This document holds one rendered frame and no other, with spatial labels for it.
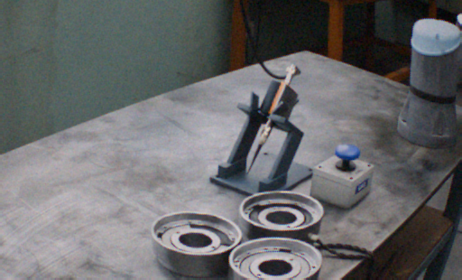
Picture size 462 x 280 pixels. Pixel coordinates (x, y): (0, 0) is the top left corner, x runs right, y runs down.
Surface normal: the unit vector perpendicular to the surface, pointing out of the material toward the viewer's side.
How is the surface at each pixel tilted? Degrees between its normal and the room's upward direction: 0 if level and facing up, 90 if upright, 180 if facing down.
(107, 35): 90
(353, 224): 0
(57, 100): 90
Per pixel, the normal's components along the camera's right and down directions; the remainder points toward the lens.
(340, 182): -0.64, 0.25
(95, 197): 0.05, -0.93
